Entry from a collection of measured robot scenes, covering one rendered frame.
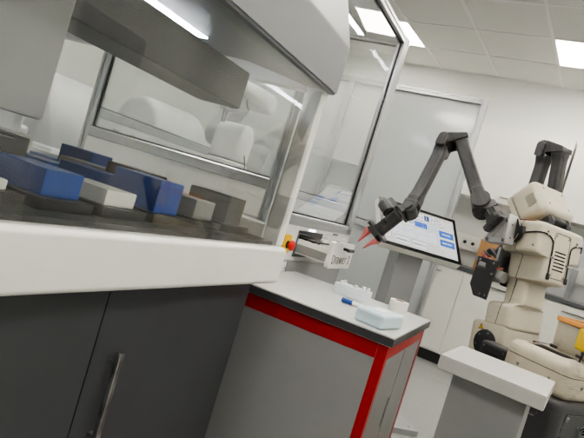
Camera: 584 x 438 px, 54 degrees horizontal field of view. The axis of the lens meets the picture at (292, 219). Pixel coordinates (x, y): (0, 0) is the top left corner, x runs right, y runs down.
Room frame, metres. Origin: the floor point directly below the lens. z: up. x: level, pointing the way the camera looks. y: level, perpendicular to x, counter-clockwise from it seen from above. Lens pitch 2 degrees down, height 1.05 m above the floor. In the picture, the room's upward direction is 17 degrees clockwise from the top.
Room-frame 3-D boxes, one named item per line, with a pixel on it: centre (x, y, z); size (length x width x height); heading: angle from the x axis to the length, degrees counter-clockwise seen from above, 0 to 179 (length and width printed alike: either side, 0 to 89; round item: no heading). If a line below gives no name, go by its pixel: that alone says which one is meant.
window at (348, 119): (2.52, -0.10, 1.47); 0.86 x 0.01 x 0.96; 157
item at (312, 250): (2.50, -0.05, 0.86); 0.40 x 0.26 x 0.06; 67
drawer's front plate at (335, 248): (2.41, -0.24, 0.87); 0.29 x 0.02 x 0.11; 157
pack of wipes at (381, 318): (1.71, -0.34, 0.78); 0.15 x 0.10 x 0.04; 145
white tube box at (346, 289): (2.12, -0.29, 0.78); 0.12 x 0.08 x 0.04; 65
